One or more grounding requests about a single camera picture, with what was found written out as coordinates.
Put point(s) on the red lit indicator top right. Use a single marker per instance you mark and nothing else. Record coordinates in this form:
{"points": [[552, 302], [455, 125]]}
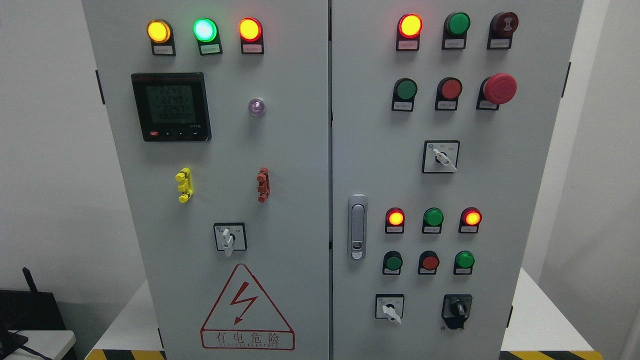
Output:
{"points": [[409, 29]]}

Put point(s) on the clear small lamp bulb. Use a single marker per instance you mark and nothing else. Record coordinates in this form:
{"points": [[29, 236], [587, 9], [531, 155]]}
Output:
{"points": [[257, 107]]}

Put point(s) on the red push button lower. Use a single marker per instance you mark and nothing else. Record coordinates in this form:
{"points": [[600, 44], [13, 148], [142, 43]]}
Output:
{"points": [[428, 263]]}

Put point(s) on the green push button lower right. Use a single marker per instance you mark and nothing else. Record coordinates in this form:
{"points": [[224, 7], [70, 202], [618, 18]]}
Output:
{"points": [[464, 263]]}

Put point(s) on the red push button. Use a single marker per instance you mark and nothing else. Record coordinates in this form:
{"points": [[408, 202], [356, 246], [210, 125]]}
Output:
{"points": [[447, 94], [428, 263]]}

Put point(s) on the black digital power meter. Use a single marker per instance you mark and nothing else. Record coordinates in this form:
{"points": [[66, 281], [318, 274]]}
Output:
{"points": [[172, 107]]}

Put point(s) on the red lit indicator light left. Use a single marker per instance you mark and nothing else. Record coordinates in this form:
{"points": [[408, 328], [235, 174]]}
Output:
{"points": [[250, 31]]}

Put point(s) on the black router with antenna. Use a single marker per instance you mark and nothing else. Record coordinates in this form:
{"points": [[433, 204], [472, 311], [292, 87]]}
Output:
{"points": [[26, 310]]}

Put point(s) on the red emergency stop button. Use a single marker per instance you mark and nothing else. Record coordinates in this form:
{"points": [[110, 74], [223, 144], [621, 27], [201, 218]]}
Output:
{"points": [[496, 90]]}

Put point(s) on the yellow indicator light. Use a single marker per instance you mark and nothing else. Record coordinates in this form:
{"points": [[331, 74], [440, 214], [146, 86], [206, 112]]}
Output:
{"points": [[161, 37]]}

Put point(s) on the green push button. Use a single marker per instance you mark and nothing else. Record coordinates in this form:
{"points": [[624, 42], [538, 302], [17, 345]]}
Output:
{"points": [[392, 263], [403, 96], [464, 263]]}

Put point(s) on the grey electrical cabinet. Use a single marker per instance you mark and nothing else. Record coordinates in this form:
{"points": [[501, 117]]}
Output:
{"points": [[327, 75]]}

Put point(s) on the white rotary light switch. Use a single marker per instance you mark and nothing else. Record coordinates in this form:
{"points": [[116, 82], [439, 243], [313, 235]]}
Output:
{"points": [[230, 237]]}

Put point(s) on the black rotary selector knob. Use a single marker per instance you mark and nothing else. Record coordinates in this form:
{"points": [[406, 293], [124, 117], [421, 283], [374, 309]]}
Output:
{"points": [[456, 310]]}

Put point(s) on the red terminal connector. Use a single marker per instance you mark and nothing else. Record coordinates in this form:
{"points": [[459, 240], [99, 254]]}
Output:
{"points": [[263, 184]]}

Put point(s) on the green indicator top right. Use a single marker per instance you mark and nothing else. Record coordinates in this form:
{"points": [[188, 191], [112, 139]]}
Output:
{"points": [[455, 28]]}

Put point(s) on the green push button lower left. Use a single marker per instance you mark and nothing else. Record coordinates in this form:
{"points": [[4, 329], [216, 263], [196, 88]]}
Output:
{"points": [[392, 263]]}

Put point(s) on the white box on left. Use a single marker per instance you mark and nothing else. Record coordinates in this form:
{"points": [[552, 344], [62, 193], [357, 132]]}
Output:
{"points": [[55, 344]]}

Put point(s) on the green indicator lower middle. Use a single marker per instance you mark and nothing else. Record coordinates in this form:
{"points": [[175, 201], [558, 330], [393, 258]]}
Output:
{"points": [[432, 221]]}

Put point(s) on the red lit indicator lower right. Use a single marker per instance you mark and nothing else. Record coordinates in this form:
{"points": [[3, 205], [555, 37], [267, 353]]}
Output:
{"points": [[469, 221]]}

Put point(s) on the dark red buzzer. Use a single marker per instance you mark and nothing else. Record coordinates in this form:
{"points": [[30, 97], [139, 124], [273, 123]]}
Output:
{"points": [[501, 30]]}

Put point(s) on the green lit indicator light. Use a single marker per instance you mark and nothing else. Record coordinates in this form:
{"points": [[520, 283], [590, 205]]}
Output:
{"points": [[207, 34]]}

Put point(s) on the red electric hazard warning sticker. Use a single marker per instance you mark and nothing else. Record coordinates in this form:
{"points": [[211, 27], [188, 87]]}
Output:
{"points": [[244, 317]]}

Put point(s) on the white rotary switch lower right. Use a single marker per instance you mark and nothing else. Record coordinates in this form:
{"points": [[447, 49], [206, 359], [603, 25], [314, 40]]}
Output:
{"points": [[389, 306]]}

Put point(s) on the red lit indicator lower left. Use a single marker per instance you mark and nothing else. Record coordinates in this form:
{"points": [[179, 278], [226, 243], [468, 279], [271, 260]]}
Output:
{"points": [[394, 221]]}

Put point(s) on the silver door handle lock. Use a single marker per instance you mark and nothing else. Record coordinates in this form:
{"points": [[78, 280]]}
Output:
{"points": [[357, 226]]}

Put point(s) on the white rotary switch upper right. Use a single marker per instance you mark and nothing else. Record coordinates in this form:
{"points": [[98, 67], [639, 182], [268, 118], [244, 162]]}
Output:
{"points": [[440, 156]]}

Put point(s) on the yellow terminal connector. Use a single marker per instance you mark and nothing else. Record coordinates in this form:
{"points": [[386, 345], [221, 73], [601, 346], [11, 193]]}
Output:
{"points": [[185, 184]]}

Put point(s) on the green push button upper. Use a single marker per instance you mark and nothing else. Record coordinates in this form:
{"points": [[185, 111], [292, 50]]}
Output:
{"points": [[403, 96]]}

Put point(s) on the red push button upper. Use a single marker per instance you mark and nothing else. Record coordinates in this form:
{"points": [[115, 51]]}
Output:
{"points": [[447, 94]]}

